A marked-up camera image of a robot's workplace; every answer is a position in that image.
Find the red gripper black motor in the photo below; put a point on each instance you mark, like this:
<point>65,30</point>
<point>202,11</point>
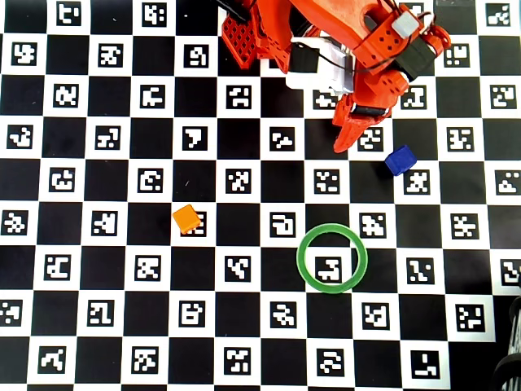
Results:
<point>369,111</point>

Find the blue cube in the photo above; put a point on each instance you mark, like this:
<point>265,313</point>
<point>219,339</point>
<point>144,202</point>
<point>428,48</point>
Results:
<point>401,160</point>

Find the orange cube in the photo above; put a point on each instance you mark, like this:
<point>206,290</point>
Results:
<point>186,219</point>

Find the red robot arm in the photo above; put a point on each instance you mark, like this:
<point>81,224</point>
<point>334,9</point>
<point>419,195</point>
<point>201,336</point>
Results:
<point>325,16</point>

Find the black white ArUco checkerboard mat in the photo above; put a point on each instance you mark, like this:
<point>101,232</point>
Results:
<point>61,183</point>

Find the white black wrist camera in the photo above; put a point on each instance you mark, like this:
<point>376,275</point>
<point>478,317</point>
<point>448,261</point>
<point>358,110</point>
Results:
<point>303,57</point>

